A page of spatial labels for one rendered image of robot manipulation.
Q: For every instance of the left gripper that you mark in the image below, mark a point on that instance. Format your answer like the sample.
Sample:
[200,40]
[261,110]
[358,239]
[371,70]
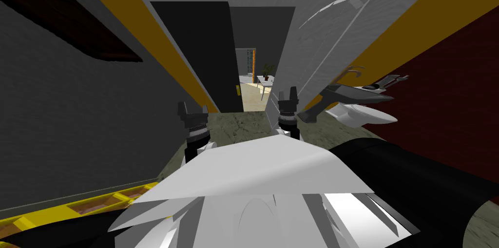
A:
[193,119]

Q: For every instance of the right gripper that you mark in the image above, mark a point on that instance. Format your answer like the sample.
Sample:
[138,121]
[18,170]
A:
[288,106]

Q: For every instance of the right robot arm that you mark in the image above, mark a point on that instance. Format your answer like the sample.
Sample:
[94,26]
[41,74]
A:
[409,185]

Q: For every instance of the white table with plant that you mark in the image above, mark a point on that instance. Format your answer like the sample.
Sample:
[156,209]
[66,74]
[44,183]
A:
[266,78]

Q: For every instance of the pale grey door leaf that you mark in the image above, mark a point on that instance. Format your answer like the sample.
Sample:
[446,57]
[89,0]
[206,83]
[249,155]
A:
[331,29]

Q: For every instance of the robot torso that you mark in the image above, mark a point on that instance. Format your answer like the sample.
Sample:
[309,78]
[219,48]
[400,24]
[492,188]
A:
[257,185]

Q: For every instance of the yellow wooden rack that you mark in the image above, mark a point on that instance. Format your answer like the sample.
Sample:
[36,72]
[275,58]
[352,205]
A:
[78,207]

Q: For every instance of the dark brown wall panel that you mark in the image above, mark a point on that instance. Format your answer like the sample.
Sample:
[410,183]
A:
[58,14]

